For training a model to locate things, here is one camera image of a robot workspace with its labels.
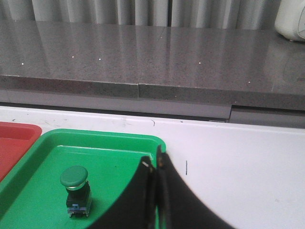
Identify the white appliance on counter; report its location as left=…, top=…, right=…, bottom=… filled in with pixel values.
left=274, top=0, right=305, bottom=42

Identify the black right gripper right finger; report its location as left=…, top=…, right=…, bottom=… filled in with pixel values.
left=156, top=145, right=233, bottom=229

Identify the red plastic tray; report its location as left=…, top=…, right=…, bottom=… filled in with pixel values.
left=0, top=122, right=42, bottom=180

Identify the green mushroom push button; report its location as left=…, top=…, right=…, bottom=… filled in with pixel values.
left=60, top=165, right=92, bottom=218

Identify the green plastic tray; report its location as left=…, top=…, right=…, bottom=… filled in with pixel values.
left=0, top=129, right=166, bottom=229

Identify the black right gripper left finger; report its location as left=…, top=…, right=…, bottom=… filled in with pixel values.
left=89, top=156, right=157, bottom=229

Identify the grey stone counter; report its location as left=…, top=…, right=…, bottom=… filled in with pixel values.
left=0, top=20, right=305, bottom=128

